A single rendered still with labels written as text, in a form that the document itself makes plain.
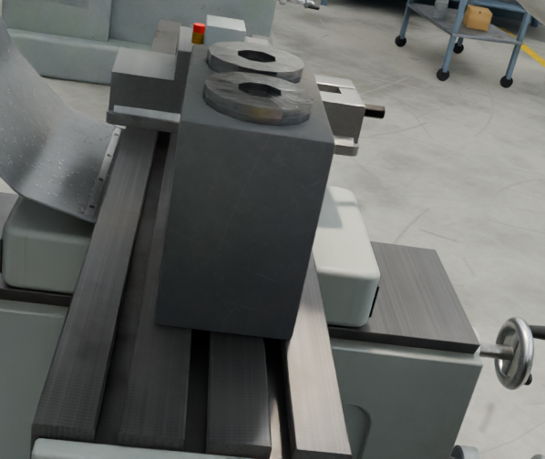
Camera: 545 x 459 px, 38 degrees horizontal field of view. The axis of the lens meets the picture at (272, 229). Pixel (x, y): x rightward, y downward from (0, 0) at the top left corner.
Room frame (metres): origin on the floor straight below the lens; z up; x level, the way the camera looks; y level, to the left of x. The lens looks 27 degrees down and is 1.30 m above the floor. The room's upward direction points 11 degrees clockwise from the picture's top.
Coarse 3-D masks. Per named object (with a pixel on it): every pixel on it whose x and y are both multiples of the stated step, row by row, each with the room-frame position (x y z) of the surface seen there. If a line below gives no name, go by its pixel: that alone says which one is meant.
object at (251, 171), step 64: (192, 64) 0.71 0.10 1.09; (256, 64) 0.70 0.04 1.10; (192, 128) 0.56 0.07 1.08; (256, 128) 0.57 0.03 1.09; (320, 128) 0.60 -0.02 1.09; (192, 192) 0.56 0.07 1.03; (256, 192) 0.57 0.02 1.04; (320, 192) 0.58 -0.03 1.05; (192, 256) 0.56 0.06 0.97; (256, 256) 0.57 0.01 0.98; (192, 320) 0.56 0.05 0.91; (256, 320) 0.57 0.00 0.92
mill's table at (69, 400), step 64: (128, 128) 0.99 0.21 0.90; (128, 192) 0.80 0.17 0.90; (128, 256) 0.67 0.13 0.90; (128, 320) 0.59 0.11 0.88; (320, 320) 0.62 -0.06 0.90; (64, 384) 0.47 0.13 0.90; (128, 384) 0.48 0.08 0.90; (192, 384) 0.52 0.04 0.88; (256, 384) 0.51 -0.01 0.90; (320, 384) 0.53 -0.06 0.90; (64, 448) 0.41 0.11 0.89; (128, 448) 0.42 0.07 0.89; (192, 448) 0.45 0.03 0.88; (256, 448) 0.44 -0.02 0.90; (320, 448) 0.45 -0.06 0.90
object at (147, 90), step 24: (120, 48) 1.12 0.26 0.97; (120, 72) 1.01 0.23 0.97; (144, 72) 1.03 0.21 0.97; (168, 72) 1.05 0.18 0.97; (120, 96) 1.01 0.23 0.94; (144, 96) 1.01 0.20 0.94; (168, 96) 1.02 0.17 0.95; (336, 96) 1.08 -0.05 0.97; (120, 120) 0.99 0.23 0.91; (144, 120) 1.00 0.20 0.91; (168, 120) 1.01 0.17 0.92; (336, 120) 1.06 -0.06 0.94; (360, 120) 1.06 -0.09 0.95; (336, 144) 1.05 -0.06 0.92
